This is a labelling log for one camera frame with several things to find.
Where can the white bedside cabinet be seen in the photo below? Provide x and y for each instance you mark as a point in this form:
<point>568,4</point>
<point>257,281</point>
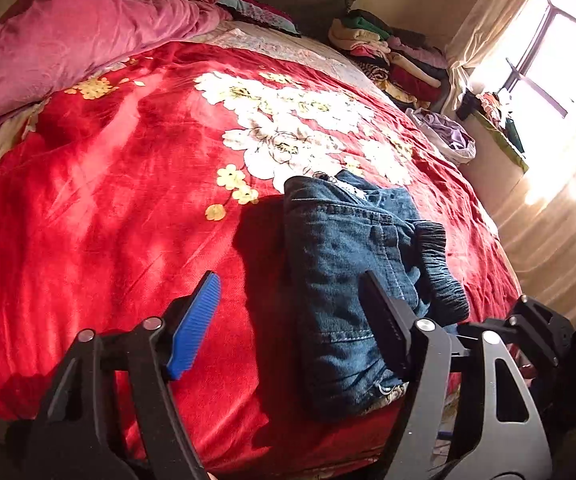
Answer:
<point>497,166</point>

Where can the floral pillow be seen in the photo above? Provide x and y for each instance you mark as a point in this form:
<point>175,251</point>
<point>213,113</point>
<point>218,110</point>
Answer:
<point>251,11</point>

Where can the stack of folded clothes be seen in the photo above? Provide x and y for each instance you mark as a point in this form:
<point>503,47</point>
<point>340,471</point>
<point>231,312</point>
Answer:
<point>401,63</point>

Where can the red floral blanket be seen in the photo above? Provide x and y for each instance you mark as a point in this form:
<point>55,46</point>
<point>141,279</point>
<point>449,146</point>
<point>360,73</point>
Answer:
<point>125,189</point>

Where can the white bag with purple clothes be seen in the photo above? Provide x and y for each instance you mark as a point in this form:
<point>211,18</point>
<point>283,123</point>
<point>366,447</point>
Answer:
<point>448,137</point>

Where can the pink quilt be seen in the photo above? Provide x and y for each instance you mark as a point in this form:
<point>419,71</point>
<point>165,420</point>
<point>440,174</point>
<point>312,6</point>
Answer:
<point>49,45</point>

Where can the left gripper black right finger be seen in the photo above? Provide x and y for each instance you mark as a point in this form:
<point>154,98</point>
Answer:
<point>467,412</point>

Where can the blue denim pants lace hem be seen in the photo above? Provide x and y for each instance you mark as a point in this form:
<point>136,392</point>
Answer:
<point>336,229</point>

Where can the window frame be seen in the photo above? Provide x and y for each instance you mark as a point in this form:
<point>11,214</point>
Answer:
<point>542,44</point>

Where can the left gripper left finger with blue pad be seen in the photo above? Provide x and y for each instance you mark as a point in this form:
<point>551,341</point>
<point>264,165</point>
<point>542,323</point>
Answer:
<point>71,439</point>

